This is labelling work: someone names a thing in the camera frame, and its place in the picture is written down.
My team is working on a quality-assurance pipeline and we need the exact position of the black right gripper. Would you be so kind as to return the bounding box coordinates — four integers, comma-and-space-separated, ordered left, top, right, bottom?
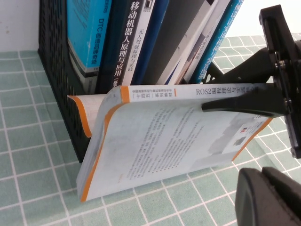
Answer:
201, 4, 301, 159

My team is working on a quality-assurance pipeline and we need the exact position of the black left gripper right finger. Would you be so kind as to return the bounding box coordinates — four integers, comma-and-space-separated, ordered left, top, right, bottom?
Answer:
262, 167, 301, 226

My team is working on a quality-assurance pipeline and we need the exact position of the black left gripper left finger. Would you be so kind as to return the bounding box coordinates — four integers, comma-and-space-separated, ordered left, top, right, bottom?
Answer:
235, 168, 283, 226

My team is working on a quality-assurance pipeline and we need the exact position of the white orange ROS2 book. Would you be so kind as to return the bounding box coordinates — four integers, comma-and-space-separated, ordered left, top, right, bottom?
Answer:
67, 82, 273, 203

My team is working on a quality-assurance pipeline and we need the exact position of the blue mechanical design book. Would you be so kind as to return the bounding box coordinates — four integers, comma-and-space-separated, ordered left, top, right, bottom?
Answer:
189, 0, 245, 84

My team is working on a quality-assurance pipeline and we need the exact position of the dark blue thin book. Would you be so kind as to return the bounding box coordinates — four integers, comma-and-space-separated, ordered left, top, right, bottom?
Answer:
130, 0, 170, 85

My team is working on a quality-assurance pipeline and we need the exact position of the white-spined driverless car book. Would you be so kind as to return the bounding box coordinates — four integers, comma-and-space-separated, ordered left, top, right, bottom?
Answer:
121, 0, 156, 87

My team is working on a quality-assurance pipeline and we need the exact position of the black mobile robot book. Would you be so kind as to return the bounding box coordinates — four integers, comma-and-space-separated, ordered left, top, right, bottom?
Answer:
95, 0, 146, 95

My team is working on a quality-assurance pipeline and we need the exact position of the cyan DTC paperback book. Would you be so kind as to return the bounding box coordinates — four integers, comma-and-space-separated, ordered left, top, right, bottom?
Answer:
66, 0, 113, 95

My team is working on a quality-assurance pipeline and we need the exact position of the black plastic book holder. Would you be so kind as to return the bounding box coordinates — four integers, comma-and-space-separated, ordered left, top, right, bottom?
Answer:
37, 0, 224, 163

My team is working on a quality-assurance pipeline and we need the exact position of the green checked tablecloth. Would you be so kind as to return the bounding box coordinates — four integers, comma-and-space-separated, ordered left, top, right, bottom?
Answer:
0, 35, 301, 226

